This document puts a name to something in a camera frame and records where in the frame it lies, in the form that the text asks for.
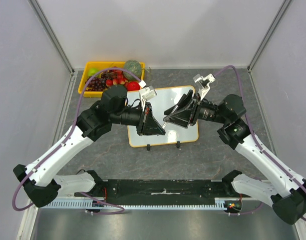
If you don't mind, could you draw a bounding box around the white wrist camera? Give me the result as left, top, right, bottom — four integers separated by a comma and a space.
193, 74, 216, 101
139, 86, 157, 109

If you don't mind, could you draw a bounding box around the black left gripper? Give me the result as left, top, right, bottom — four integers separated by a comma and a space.
111, 101, 166, 137

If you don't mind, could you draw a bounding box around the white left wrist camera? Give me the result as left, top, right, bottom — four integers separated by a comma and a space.
139, 86, 157, 109

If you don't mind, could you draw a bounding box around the aluminium frame post left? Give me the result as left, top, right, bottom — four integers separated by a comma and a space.
28, 0, 75, 75

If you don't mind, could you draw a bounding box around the green netted melon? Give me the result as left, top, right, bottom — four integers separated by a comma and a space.
123, 60, 142, 77

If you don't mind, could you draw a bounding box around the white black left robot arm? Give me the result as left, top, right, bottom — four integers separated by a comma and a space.
13, 85, 165, 208

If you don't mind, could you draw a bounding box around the light blue cable duct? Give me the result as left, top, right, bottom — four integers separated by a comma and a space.
39, 197, 230, 210

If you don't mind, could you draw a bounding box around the green apple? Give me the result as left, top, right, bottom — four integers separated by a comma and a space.
87, 67, 99, 78

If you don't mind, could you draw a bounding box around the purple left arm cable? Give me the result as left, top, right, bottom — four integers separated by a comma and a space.
12, 68, 146, 216

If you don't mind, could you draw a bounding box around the yellow plastic fruit tray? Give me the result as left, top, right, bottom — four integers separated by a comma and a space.
78, 60, 145, 98

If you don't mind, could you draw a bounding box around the red cherry bunch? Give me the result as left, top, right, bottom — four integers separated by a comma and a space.
102, 70, 128, 87

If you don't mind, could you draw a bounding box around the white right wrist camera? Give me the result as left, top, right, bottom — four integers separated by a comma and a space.
193, 74, 216, 101

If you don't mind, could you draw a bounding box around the yellow framed whiteboard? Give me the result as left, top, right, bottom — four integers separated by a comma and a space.
127, 85, 199, 148

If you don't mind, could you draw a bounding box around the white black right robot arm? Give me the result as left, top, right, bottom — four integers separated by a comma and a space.
163, 91, 306, 225

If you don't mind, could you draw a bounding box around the dark purple grape bunch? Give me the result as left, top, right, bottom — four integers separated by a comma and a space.
86, 71, 108, 92

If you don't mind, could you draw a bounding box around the red tomato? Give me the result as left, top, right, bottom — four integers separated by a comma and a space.
126, 81, 141, 91

